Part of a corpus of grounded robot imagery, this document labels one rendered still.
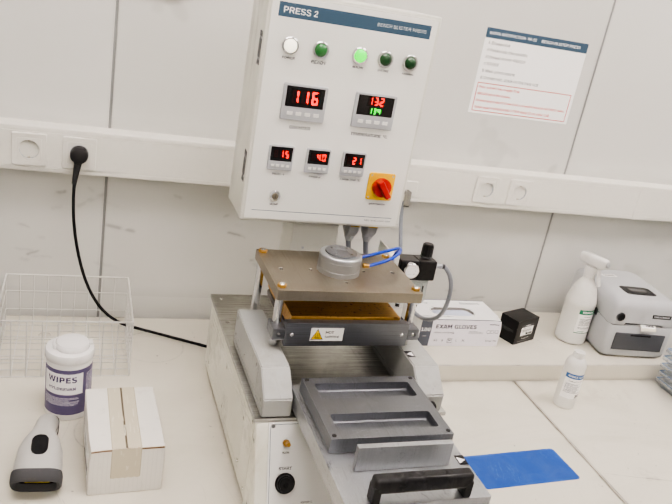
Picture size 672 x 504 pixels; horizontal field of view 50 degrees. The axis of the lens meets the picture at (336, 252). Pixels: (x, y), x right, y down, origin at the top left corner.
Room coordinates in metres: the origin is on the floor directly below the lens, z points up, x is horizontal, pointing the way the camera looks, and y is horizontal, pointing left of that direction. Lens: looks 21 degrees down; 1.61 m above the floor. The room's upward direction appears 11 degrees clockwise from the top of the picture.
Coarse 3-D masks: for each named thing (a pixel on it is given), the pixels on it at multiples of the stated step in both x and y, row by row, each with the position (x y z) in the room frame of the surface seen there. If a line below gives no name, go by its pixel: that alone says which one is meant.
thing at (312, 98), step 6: (294, 90) 1.32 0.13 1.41; (300, 90) 1.32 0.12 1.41; (306, 90) 1.32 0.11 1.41; (312, 90) 1.33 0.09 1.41; (294, 96) 1.32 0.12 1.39; (300, 96) 1.32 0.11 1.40; (306, 96) 1.32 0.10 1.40; (312, 96) 1.33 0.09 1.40; (318, 96) 1.33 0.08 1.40; (294, 102) 1.32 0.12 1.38; (300, 102) 1.32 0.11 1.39; (306, 102) 1.33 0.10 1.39; (312, 102) 1.33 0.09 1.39; (318, 102) 1.33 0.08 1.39
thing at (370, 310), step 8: (272, 296) 1.25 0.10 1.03; (272, 304) 1.23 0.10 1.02; (288, 304) 1.17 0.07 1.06; (296, 304) 1.17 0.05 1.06; (304, 304) 1.18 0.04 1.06; (312, 304) 1.18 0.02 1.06; (320, 304) 1.19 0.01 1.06; (328, 304) 1.20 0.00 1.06; (336, 304) 1.20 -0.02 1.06; (344, 304) 1.21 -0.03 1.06; (352, 304) 1.21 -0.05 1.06; (360, 304) 1.22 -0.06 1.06; (368, 304) 1.23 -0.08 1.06; (376, 304) 1.23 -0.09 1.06; (384, 304) 1.24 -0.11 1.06; (288, 312) 1.14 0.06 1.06; (296, 312) 1.14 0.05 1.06; (304, 312) 1.15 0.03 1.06; (312, 312) 1.15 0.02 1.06; (320, 312) 1.16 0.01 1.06; (328, 312) 1.16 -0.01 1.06; (336, 312) 1.17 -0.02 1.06; (344, 312) 1.17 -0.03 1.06; (352, 312) 1.18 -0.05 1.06; (360, 312) 1.19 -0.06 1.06; (368, 312) 1.19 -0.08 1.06; (376, 312) 1.20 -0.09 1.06; (384, 312) 1.21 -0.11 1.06; (392, 312) 1.21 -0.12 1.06
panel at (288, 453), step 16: (272, 432) 0.99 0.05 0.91; (288, 432) 1.00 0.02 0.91; (272, 448) 0.99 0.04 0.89; (288, 448) 0.99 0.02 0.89; (304, 448) 1.00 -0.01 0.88; (272, 464) 0.98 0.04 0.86; (288, 464) 0.98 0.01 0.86; (304, 464) 0.99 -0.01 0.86; (272, 480) 0.97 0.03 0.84; (304, 480) 0.98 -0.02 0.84; (320, 480) 0.99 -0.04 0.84; (272, 496) 0.96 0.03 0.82; (288, 496) 0.97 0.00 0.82; (304, 496) 0.97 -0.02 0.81; (320, 496) 0.98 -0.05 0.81
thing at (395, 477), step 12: (456, 468) 0.85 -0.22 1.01; (468, 468) 0.85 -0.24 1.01; (372, 480) 0.80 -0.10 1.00; (384, 480) 0.80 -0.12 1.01; (396, 480) 0.80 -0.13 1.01; (408, 480) 0.81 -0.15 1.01; (420, 480) 0.81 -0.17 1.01; (432, 480) 0.82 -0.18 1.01; (444, 480) 0.83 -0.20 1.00; (456, 480) 0.83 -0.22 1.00; (468, 480) 0.84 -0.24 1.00; (372, 492) 0.79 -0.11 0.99; (384, 492) 0.79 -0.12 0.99; (396, 492) 0.80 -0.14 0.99; (468, 492) 0.84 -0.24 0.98
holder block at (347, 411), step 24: (312, 384) 1.02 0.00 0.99; (336, 384) 1.04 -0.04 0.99; (360, 384) 1.06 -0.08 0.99; (384, 384) 1.07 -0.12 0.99; (408, 384) 1.08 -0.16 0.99; (312, 408) 0.97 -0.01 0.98; (336, 408) 0.97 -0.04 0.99; (360, 408) 0.98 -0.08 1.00; (384, 408) 0.99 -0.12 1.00; (408, 408) 1.00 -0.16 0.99; (432, 408) 1.02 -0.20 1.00; (336, 432) 0.90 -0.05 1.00; (360, 432) 0.91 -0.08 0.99; (384, 432) 0.93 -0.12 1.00; (408, 432) 0.94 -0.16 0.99; (432, 432) 0.95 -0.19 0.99
